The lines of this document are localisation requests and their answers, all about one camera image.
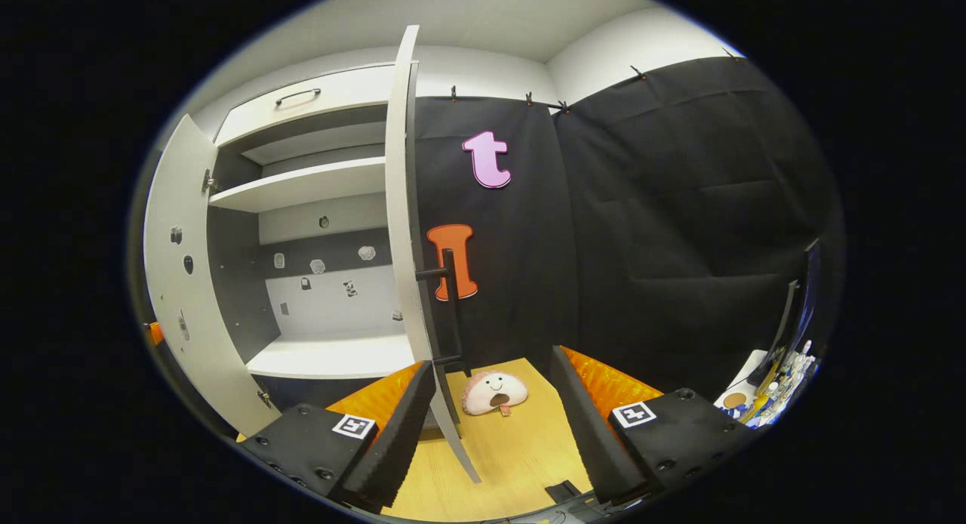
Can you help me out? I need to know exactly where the black door handle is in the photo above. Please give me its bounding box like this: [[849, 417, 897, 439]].
[[414, 248, 473, 379]]

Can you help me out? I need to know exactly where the white cabinet shelf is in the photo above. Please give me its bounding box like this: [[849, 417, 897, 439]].
[[208, 156, 388, 214], [244, 330, 417, 381]]

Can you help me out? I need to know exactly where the grey double-door shoe cabinet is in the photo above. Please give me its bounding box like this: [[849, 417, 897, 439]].
[[205, 60, 423, 415]]

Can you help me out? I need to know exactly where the white cabinet bottom shelf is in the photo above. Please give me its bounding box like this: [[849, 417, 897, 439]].
[[244, 330, 417, 381]]

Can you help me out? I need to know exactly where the beige cabinet drawer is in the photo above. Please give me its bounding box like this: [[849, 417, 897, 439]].
[[214, 62, 398, 149]]

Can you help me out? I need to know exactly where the beige cabinet door camera sticker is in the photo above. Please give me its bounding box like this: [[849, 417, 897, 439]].
[[142, 114, 281, 438]]

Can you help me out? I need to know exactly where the pink smiling plush toy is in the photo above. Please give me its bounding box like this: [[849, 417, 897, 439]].
[[461, 370, 530, 418]]

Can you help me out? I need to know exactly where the colourful desk clutter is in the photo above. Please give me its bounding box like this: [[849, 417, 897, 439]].
[[755, 341, 820, 427]]

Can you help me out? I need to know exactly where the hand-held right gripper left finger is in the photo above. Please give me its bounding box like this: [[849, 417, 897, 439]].
[[240, 360, 437, 513]]

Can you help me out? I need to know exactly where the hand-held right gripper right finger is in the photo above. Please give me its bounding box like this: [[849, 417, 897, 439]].
[[549, 346, 755, 510]]

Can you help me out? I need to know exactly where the beige cabinet door headphones sticker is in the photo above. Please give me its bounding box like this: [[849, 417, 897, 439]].
[[383, 24, 484, 485]]

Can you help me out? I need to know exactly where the grey thin cabinet shelf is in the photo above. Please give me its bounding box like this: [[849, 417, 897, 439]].
[[240, 121, 388, 168]]

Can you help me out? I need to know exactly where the white side table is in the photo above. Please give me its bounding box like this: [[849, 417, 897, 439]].
[[713, 348, 820, 430]]

